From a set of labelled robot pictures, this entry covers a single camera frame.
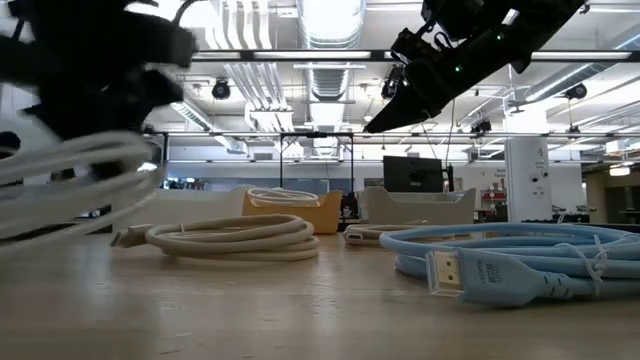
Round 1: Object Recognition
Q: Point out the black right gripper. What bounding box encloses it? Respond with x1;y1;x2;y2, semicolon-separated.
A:
364;28;506;135

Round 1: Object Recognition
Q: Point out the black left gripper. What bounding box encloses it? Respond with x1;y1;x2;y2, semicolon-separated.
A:
9;0;199;136

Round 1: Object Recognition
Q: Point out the beige HDMI cable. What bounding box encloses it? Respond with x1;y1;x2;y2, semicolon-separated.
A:
341;220;429;247
110;213;321;263

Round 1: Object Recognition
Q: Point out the light blue HDMI cable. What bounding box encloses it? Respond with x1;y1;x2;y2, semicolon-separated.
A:
378;222;640;309

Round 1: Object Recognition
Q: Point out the grey plastic bin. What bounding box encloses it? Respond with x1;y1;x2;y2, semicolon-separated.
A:
357;187;477;226

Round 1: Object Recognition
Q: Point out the black overhead light bar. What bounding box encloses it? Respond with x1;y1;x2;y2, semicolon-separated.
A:
192;48;640;63

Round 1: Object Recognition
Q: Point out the orange plastic bin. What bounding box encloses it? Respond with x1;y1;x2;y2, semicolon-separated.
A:
242;189;344;235

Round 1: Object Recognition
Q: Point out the white pillar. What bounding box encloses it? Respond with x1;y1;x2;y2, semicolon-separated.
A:
503;137;551;224

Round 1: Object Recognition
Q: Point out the white plastic bin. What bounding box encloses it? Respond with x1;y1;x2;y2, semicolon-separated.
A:
114;185;251;232

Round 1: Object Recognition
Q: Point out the black overhead rig camera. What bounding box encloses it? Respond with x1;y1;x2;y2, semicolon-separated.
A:
380;64;406;101

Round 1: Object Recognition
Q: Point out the black hanging cable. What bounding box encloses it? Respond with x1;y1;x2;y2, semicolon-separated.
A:
443;99;457;166

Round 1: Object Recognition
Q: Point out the black background frame stand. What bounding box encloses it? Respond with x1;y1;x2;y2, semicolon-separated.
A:
278;131;355;195

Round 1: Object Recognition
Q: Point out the silver ventilation duct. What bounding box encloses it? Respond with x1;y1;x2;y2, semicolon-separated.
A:
298;0;367;101

